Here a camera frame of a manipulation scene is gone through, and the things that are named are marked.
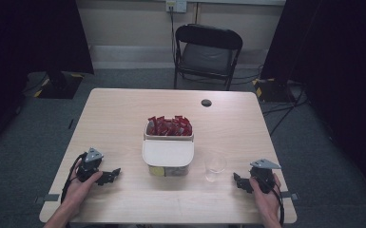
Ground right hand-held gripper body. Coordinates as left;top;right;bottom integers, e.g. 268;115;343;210
248;159;282;195

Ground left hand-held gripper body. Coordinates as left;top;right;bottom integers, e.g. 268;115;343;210
75;147;105;183

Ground clear plastic cup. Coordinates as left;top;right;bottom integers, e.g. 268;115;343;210
203;153;228;183

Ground clear plastic storage box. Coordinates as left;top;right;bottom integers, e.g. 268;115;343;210
142;121;195;178

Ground white box lid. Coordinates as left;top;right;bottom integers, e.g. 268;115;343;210
142;139;195;167

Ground pile of dark tea pieces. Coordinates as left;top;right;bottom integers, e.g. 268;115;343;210
164;166;190;177

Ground person's right hand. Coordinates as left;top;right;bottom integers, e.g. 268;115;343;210
248;172;283;223

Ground person's left hand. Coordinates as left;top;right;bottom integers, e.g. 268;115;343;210
65;159;104;207

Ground dried lemon slice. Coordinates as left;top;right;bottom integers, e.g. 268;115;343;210
148;165;166;178

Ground bunch of red packets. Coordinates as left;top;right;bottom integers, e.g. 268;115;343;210
146;115;194;137

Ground black stand base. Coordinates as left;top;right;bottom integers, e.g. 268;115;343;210
252;77;306;104
32;71;86;100

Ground black folding chair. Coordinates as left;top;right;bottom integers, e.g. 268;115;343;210
173;23;244;92

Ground black curtain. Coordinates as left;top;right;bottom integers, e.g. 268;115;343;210
260;0;366;195
0;0;95;160

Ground right hand-held gripper cable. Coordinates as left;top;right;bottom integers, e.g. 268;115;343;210
265;179;285;227

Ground hand-held gripper cable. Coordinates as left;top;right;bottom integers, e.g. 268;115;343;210
265;179;285;227
60;152;88;204

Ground left hand-held gripper cable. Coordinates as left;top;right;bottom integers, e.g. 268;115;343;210
60;152;88;204

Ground grey table edge bracket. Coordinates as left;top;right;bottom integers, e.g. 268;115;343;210
33;193;61;204
280;190;300;201

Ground black floor cables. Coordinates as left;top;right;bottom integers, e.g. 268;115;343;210
260;85;310;138

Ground black wall socket cable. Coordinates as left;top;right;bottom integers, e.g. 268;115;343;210
168;6;179;66

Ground white wall socket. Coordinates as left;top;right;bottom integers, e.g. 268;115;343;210
165;0;188;14

